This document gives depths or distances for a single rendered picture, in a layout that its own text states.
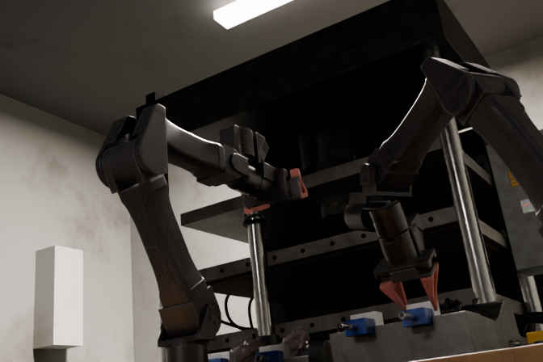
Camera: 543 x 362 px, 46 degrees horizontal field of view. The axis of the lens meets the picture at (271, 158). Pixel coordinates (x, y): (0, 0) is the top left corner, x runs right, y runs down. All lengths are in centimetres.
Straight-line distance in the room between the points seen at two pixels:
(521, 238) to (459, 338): 92
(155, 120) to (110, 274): 368
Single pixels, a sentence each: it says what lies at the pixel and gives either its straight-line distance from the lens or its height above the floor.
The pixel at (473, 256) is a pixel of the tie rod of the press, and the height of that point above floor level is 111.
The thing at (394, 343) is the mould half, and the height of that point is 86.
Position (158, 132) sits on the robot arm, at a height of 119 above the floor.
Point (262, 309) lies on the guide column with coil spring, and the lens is 224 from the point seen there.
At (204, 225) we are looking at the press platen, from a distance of 262.
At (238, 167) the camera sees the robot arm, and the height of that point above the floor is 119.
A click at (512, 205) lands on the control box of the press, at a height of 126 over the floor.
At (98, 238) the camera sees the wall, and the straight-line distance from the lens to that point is 464.
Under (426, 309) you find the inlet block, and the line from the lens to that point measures 115.
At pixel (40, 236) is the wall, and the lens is 430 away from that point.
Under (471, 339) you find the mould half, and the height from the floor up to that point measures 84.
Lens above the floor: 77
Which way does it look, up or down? 21 degrees up
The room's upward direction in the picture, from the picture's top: 7 degrees counter-clockwise
